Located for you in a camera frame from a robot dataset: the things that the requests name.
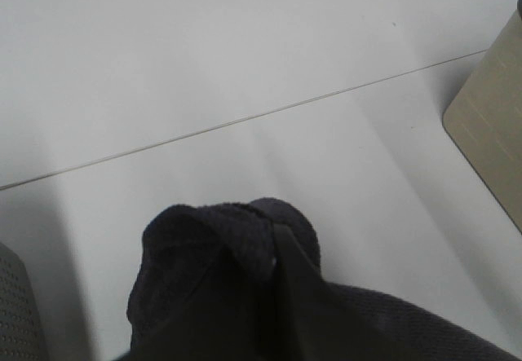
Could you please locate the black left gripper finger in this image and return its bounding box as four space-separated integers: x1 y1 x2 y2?
273 224 324 360

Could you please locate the beige basket with grey rim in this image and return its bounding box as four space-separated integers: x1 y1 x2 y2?
442 0 521 228

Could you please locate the grey perforated basket orange rim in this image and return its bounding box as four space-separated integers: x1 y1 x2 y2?
0 245 49 361

